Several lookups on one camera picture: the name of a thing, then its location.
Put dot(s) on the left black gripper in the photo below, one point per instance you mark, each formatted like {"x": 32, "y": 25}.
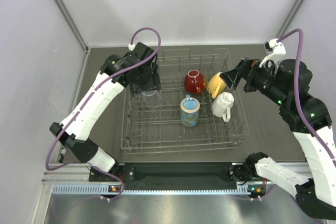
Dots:
{"x": 152, "y": 84}

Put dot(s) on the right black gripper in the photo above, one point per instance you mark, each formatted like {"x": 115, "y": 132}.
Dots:
{"x": 232, "y": 77}

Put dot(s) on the yellow mug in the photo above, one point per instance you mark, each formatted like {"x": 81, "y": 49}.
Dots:
{"x": 216, "y": 85}

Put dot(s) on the clear glass cup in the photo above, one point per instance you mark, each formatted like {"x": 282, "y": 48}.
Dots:
{"x": 152, "y": 99}

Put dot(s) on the red mug white inside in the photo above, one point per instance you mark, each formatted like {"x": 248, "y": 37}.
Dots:
{"x": 195, "y": 82}

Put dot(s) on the blue patterned mug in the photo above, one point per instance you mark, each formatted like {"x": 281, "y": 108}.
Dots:
{"x": 189, "y": 108}

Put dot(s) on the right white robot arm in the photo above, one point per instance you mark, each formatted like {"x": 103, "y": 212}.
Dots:
{"x": 310, "y": 122}

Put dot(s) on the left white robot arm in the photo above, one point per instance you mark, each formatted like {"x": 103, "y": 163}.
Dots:
{"x": 73, "y": 131}

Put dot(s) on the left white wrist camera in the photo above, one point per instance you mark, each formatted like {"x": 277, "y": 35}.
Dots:
{"x": 131, "y": 47}

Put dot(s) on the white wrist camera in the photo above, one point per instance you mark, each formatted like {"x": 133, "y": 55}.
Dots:
{"x": 131, "y": 47}
{"x": 275, "y": 53}

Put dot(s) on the grey wire dish rack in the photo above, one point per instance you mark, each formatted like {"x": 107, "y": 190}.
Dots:
{"x": 177, "y": 120}

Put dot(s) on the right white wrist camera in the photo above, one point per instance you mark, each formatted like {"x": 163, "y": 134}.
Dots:
{"x": 275, "y": 53}

